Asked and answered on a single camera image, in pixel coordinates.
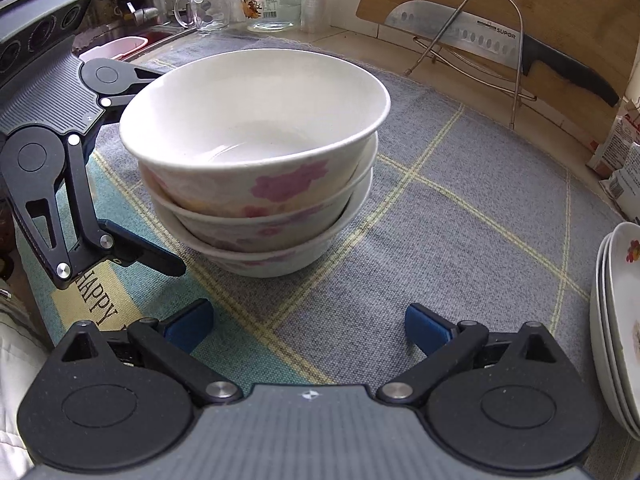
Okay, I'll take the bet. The black handled kitchen knife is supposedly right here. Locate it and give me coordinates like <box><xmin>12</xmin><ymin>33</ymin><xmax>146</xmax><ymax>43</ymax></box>
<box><xmin>384</xmin><ymin>0</ymin><xmax>621</xmax><ymax>108</ymax></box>

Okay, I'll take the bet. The white floral bowl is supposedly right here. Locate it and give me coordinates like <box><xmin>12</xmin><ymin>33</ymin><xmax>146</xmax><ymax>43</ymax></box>
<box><xmin>150</xmin><ymin>170</ymin><xmax>373</xmax><ymax>279</ymax></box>
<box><xmin>119</xmin><ymin>49</ymin><xmax>392</xmax><ymax>220</ymax></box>
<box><xmin>139</xmin><ymin>132</ymin><xmax>378</xmax><ymax>255</ymax></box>

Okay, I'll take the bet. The white red print bag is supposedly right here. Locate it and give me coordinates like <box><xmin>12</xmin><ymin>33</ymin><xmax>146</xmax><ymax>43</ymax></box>
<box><xmin>587</xmin><ymin>102</ymin><xmax>640</xmax><ymax>176</ymax></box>

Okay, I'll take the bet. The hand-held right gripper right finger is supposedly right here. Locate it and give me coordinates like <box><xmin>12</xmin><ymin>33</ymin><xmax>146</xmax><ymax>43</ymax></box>
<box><xmin>376</xmin><ymin>304</ymin><xmax>558</xmax><ymax>406</ymax></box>

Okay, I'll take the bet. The pink plastic basin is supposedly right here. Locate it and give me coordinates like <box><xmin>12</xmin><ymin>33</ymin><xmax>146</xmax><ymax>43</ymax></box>
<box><xmin>79</xmin><ymin>35</ymin><xmax>149</xmax><ymax>63</ymax></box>

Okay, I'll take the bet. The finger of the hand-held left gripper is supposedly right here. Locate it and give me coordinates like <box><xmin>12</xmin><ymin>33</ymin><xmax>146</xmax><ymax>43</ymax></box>
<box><xmin>10</xmin><ymin>132</ymin><xmax>187</xmax><ymax>291</ymax></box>
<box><xmin>100</xmin><ymin>62</ymin><xmax>165</xmax><ymax>111</ymax></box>

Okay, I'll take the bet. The white stained fruit print plate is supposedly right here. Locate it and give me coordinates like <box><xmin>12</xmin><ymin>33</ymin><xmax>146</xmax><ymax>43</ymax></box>
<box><xmin>597</xmin><ymin>232</ymin><xmax>640</xmax><ymax>431</ymax></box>

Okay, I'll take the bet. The clear glass mug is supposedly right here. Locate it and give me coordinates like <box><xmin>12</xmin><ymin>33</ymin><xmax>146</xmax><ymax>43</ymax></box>
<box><xmin>174</xmin><ymin>0</ymin><xmax>231</xmax><ymax>36</ymax></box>

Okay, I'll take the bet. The white clothing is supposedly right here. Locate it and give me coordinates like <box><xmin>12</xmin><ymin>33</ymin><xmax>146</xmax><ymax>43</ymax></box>
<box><xmin>0</xmin><ymin>290</ymin><xmax>56</xmax><ymax>480</ymax></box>

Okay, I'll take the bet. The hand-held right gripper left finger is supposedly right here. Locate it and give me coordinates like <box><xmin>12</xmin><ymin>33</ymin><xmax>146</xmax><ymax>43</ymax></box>
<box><xmin>60</xmin><ymin>299</ymin><xmax>244</xmax><ymax>407</ymax></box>

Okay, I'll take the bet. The metal wire rack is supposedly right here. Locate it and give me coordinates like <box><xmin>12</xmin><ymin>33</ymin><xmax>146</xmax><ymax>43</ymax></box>
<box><xmin>405</xmin><ymin>0</ymin><xmax>538</xmax><ymax>131</ymax></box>

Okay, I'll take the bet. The grey checked placemat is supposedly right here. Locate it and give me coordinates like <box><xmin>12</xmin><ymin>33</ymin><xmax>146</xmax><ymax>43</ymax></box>
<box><xmin>15</xmin><ymin>35</ymin><xmax>631</xmax><ymax>401</ymax></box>

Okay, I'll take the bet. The white blue print bag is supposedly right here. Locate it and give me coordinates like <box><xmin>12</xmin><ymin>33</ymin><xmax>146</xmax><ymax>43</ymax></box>
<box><xmin>600</xmin><ymin>142</ymin><xmax>640</xmax><ymax>221</ymax></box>

